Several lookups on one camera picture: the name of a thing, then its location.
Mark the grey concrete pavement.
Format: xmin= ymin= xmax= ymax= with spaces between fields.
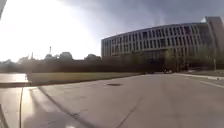
xmin=0 ymin=72 xmax=224 ymax=128

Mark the grass verge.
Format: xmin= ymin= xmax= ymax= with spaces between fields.
xmin=186 ymin=69 xmax=224 ymax=78

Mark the pale kerb strip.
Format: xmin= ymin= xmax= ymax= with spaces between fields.
xmin=173 ymin=72 xmax=224 ymax=82

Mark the row of bare trees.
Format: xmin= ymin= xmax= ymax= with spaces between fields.
xmin=146 ymin=44 xmax=224 ymax=72

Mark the large curved office building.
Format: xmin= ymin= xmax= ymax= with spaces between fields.
xmin=100 ymin=16 xmax=224 ymax=72

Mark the round manhole cover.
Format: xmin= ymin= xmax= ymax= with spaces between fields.
xmin=106 ymin=82 xmax=123 ymax=88

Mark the vehicle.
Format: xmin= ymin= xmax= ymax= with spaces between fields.
xmin=163 ymin=67 xmax=174 ymax=75

